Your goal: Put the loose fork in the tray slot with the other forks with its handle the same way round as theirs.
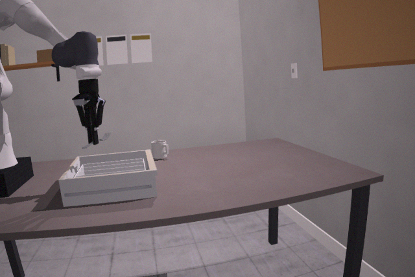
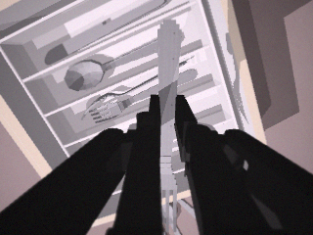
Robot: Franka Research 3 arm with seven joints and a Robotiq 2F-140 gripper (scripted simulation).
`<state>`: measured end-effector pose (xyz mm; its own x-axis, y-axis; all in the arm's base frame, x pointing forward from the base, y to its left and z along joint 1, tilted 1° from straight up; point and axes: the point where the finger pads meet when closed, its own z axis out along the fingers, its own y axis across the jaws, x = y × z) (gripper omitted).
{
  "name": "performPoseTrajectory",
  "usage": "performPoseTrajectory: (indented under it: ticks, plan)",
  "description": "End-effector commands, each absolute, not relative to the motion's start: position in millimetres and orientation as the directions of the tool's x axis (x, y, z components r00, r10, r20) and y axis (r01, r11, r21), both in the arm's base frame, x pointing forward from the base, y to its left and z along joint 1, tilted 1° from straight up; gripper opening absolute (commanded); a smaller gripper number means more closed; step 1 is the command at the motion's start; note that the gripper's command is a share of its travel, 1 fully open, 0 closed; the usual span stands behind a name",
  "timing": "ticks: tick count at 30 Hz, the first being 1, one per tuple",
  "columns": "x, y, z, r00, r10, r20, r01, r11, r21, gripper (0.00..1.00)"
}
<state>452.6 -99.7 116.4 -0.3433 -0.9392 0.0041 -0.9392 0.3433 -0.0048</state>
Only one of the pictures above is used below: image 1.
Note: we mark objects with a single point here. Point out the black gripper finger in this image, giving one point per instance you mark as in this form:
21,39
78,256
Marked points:
85,119
96,118

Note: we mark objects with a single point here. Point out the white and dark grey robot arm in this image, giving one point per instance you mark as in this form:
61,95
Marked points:
80,52

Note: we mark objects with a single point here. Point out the white mug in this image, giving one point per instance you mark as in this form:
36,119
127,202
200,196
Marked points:
159,149

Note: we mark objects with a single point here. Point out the silver fork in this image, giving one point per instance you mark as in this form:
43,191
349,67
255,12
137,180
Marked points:
106,136

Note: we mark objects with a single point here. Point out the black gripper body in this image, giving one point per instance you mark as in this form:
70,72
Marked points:
90,86

